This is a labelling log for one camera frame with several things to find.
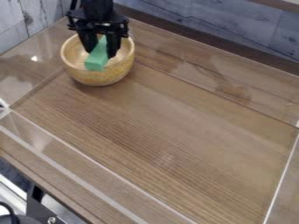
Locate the green rectangular stick block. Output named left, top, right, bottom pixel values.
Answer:
left=84, top=35, right=108, bottom=71

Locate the wooden bowl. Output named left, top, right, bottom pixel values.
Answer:
left=60, top=34, right=134, bottom=87

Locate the black table leg bracket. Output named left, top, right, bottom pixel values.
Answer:
left=25, top=185, right=65, bottom=224

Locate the black cable lower left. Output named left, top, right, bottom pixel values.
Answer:
left=0, top=201, right=18, bottom=224

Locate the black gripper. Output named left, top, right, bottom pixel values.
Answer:
left=65, top=0, right=128, bottom=59

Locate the clear acrylic tray wall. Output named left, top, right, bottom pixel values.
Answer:
left=0, top=21, right=299, bottom=224

